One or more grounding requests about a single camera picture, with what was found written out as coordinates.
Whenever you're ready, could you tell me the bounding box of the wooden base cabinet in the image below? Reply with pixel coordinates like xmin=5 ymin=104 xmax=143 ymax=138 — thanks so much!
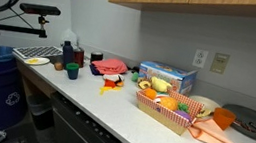
xmin=9 ymin=58 xmax=61 ymax=106

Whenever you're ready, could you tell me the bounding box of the small orange toy ball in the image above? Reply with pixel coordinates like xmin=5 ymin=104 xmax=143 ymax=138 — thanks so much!
xmin=115 ymin=79 xmax=126 ymax=88

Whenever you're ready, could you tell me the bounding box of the white plastic plate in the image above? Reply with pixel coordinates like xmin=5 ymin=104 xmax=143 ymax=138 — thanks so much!
xmin=101 ymin=71 xmax=125 ymax=85

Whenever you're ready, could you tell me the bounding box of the yellow toy fry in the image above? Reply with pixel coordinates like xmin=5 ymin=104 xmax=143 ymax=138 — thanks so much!
xmin=98 ymin=84 xmax=116 ymax=98
xmin=111 ymin=84 xmax=124 ymax=93

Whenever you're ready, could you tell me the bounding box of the brown yellow toy food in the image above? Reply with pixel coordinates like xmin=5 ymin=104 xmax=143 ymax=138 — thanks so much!
xmin=136 ymin=76 xmax=153 ymax=92

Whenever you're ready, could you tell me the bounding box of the pink cloth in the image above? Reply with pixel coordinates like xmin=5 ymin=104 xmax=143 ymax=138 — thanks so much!
xmin=89 ymin=54 xmax=130 ymax=79

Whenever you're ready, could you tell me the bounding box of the orange toy fries container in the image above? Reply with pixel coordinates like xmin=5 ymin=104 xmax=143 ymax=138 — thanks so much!
xmin=103 ymin=77 xmax=119 ymax=90

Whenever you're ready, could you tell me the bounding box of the orange toy fruit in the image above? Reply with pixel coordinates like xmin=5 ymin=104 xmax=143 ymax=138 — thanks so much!
xmin=142 ymin=87 xmax=159 ymax=102
xmin=157 ymin=95 xmax=180 ymax=112

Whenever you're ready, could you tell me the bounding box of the navy cloth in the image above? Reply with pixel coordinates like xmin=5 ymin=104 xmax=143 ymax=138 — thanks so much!
xmin=87 ymin=63 xmax=104 ymax=78

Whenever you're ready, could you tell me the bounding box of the yellow plush toy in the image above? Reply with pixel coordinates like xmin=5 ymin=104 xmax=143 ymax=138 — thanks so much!
xmin=149 ymin=76 xmax=173 ymax=95

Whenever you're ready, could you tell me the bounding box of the black can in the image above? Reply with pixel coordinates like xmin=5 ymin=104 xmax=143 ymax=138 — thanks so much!
xmin=89 ymin=50 xmax=104 ymax=64

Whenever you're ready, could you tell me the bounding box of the blue toy food box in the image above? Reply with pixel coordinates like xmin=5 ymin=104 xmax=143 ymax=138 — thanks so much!
xmin=136 ymin=59 xmax=199 ymax=98

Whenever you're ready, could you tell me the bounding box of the dark red jar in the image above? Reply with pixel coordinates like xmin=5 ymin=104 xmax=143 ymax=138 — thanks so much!
xmin=71 ymin=46 xmax=87 ymax=69

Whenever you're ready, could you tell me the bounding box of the red checkered cardboard basket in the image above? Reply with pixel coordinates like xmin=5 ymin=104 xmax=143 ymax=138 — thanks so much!
xmin=131 ymin=84 xmax=207 ymax=139

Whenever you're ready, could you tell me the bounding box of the green blue cup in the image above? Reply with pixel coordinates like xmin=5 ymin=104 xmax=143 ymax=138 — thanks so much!
xmin=63 ymin=61 xmax=81 ymax=82

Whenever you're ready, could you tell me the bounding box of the dark blue bottle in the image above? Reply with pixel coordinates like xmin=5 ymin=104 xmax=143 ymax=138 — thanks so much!
xmin=59 ymin=39 xmax=78 ymax=70

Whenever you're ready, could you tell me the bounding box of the green toy vegetable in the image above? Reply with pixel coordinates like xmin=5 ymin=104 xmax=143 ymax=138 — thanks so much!
xmin=176 ymin=102 xmax=192 ymax=114

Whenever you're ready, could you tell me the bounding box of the brown toy ball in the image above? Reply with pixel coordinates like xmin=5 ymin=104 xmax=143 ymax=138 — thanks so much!
xmin=52 ymin=60 xmax=66 ymax=73

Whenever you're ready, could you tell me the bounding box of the purple toy food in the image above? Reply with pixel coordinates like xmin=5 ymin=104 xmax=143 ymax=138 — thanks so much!
xmin=172 ymin=108 xmax=194 ymax=123

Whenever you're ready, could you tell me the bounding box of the black dishwasher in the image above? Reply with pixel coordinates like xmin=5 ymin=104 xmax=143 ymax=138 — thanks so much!
xmin=43 ymin=90 xmax=137 ymax=143

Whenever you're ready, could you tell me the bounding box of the white shallow bowl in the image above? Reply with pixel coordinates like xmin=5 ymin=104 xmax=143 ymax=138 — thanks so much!
xmin=186 ymin=93 xmax=223 ymax=122

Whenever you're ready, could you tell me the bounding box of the small white plate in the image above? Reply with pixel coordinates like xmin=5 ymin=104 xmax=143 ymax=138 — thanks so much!
xmin=23 ymin=54 xmax=51 ymax=68

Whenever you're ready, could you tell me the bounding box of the small black waste bin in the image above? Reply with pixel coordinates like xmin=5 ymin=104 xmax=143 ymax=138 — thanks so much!
xmin=22 ymin=92 xmax=58 ymax=132

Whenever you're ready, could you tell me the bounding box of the orange plastic cup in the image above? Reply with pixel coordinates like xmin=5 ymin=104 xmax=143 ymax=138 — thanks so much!
xmin=211 ymin=106 xmax=238 ymax=133

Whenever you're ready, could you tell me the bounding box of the peach cloth napkin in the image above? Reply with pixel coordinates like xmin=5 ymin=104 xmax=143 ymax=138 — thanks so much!
xmin=186 ymin=115 xmax=245 ymax=143

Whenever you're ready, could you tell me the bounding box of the white wall outlet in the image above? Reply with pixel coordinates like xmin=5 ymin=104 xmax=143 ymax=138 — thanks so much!
xmin=191 ymin=48 xmax=210 ymax=69

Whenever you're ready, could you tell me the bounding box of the beige wall switch plate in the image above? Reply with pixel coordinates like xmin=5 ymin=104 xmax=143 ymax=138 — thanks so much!
xmin=209 ymin=51 xmax=231 ymax=76

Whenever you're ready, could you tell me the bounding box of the black stereo camera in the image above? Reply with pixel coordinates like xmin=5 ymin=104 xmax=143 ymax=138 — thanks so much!
xmin=18 ymin=1 xmax=62 ymax=19

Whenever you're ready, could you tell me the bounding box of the black camera stand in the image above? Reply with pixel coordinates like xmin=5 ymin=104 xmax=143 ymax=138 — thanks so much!
xmin=0 ymin=5 xmax=51 ymax=52

